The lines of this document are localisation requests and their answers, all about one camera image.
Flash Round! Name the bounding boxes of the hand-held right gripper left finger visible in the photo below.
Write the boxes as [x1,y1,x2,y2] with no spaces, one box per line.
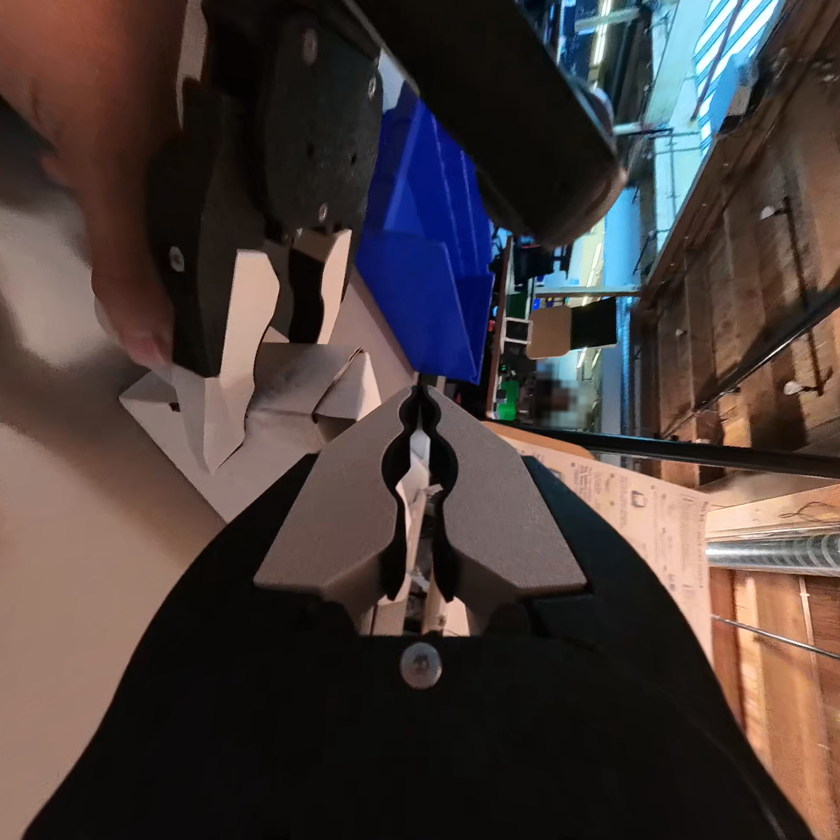
[253,387,420,636]

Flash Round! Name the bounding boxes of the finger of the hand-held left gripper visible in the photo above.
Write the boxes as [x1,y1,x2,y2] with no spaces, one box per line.
[172,248,284,473]
[266,226,355,349]

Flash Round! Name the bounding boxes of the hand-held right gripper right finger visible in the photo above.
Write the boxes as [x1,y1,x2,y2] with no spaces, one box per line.
[425,386,587,636]

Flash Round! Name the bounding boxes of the blue plastic bin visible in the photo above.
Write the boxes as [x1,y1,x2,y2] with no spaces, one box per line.
[354,85,497,385]

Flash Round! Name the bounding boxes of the white cardboard mailer box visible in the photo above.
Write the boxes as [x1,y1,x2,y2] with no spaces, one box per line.
[120,343,422,526]

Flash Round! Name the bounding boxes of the person's left hand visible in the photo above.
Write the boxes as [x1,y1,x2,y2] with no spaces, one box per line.
[0,0,198,368]

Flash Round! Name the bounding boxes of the printed instruction sheet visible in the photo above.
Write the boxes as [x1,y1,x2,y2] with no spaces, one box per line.
[507,432,714,665]

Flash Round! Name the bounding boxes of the wooden background stand board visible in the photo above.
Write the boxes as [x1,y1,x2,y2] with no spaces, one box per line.
[527,305,573,361]

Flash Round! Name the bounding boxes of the black monitor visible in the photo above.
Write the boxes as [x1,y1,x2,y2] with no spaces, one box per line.
[570,298,619,350]

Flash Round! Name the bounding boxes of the black metal pole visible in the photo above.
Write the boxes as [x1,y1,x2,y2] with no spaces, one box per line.
[518,425,840,481]

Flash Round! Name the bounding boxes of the silver ventilation duct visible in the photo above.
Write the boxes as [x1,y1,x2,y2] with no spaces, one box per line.
[705,530,840,580]

